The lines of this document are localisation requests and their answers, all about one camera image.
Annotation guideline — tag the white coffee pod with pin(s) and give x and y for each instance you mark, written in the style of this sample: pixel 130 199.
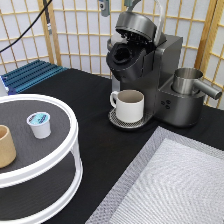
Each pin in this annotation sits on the white coffee pod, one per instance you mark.
pixel 39 123

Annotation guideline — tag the grey coffee machine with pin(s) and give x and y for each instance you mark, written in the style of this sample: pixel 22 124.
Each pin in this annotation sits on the grey coffee machine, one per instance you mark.
pixel 145 59

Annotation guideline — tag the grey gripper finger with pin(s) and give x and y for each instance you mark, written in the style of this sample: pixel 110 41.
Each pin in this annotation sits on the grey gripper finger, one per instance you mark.
pixel 104 7

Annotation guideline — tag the white ceramic mug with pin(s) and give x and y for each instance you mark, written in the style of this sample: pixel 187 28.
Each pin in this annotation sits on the white ceramic mug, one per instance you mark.
pixel 128 105

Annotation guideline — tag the white two-tier round shelf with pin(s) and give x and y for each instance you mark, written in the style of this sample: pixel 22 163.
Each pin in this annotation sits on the white two-tier round shelf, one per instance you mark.
pixel 46 173

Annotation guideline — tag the tan wooden cup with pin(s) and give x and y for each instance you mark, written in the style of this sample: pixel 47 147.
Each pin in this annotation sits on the tan wooden cup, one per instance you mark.
pixel 7 148

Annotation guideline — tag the wooden shoji screen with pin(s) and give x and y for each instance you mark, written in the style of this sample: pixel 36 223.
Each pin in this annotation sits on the wooden shoji screen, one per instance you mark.
pixel 74 34

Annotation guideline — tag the steel milk frother jug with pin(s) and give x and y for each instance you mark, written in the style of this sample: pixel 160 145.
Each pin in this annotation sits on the steel milk frother jug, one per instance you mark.
pixel 187 81

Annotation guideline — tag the grey woven placemat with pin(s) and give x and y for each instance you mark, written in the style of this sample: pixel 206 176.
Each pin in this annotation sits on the grey woven placemat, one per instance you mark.
pixel 172 180

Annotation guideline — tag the blue ribbed tray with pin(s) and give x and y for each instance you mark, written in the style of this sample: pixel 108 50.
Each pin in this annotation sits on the blue ribbed tray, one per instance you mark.
pixel 29 75

